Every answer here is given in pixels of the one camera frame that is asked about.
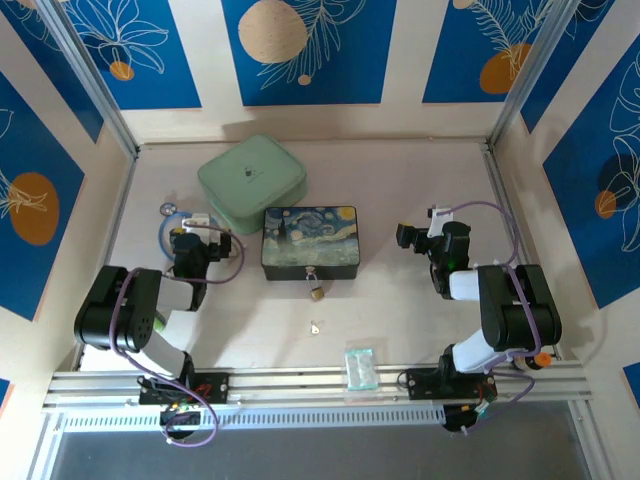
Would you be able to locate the blue stethoscope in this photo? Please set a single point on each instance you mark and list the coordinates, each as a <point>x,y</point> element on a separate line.
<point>167,227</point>

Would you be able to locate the blue poster with white flower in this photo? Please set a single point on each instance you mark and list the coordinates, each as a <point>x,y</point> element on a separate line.
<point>145,55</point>

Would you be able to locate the black connector box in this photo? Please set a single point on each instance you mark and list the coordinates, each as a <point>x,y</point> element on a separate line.
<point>462,417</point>
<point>180,420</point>

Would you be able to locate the mint green zip case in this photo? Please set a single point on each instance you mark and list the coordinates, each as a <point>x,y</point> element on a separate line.
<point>250,182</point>

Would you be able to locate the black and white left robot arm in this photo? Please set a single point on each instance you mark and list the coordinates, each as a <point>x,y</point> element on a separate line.
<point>120,310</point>

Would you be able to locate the small brass padlock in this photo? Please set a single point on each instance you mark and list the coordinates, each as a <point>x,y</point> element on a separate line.
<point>317,291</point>

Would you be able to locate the blue poster with orange fruit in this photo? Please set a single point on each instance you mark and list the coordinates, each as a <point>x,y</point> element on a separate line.
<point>495,55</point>

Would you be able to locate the blue poster with beige circle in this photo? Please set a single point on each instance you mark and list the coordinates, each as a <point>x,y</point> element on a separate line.
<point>310,55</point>

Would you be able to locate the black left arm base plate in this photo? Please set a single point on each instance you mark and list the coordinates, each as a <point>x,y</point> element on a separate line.
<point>215,387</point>

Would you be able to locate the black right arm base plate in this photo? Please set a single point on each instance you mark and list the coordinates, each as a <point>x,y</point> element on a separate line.
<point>425,385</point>

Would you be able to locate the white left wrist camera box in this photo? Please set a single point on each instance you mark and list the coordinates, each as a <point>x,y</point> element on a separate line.
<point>200,221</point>

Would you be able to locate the aluminium front rail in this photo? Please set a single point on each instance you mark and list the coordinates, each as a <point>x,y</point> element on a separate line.
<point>310,387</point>

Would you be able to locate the starry night print box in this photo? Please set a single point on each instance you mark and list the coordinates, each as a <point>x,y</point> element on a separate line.
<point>310,240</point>

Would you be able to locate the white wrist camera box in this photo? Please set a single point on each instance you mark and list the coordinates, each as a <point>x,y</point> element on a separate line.
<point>439,218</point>
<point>200,221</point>

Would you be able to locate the small silver key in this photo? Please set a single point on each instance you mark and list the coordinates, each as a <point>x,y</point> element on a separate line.
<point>315,327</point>

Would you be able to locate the clear plastic packet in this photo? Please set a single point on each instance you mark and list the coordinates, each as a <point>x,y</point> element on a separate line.
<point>360,369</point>

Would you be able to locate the aluminium frame post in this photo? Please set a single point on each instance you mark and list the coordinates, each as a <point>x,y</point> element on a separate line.
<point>530,70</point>
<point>85,70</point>

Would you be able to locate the orange capped small object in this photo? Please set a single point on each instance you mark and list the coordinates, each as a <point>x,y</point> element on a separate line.
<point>540,359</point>

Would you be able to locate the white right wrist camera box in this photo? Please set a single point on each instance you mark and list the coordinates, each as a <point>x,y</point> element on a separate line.
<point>439,218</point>

